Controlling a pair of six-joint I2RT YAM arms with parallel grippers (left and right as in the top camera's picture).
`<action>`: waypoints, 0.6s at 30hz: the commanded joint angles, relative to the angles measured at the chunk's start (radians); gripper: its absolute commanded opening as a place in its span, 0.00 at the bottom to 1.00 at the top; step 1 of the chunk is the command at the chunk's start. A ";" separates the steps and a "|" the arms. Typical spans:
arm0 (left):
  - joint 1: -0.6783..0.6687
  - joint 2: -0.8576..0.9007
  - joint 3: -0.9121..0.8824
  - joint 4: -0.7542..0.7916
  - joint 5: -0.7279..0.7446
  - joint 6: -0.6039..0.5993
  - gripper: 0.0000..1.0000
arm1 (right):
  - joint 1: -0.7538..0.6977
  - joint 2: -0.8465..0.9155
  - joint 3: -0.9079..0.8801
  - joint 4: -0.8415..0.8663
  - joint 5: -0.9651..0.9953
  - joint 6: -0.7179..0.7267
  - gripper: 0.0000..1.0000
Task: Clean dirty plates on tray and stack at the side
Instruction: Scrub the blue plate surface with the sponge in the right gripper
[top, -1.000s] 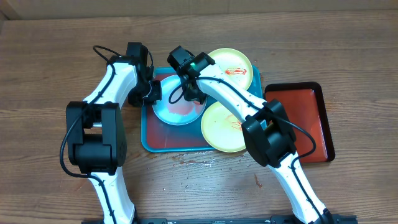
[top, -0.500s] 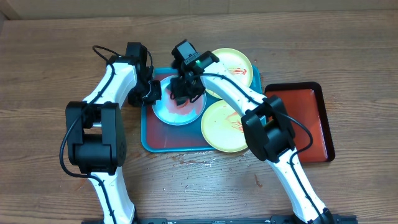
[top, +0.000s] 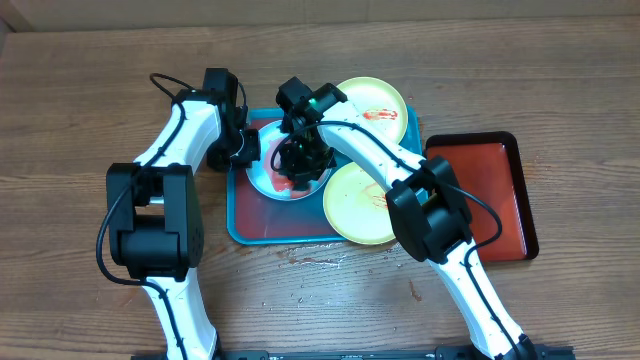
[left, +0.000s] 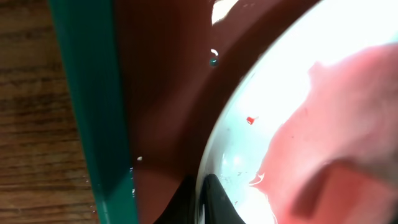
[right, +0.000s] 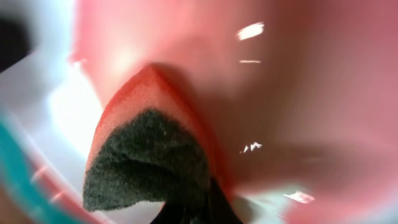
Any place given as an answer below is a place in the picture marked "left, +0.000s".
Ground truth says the teal serving tray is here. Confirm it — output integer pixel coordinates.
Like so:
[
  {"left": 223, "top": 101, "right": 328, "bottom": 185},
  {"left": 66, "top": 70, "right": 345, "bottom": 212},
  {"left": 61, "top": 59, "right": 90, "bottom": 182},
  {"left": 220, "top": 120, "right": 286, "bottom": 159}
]
[{"left": 49, "top": 0, "right": 315, "bottom": 223}]

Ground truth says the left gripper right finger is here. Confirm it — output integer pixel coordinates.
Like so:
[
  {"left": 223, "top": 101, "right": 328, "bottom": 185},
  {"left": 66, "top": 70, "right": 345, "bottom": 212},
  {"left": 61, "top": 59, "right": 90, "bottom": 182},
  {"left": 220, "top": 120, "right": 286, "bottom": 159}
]
[{"left": 201, "top": 174, "right": 245, "bottom": 224}]

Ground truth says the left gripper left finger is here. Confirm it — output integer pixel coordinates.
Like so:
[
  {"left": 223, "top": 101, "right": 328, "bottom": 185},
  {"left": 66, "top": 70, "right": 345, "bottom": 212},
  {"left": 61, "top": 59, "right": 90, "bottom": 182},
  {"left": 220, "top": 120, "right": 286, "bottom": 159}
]
[{"left": 154, "top": 176, "right": 196, "bottom": 224}]

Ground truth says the light blue plate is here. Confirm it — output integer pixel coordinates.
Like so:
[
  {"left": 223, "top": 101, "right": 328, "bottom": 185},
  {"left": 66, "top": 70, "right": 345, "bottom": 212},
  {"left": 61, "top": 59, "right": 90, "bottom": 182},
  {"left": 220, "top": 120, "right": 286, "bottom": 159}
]
[{"left": 196, "top": 0, "right": 397, "bottom": 223}]

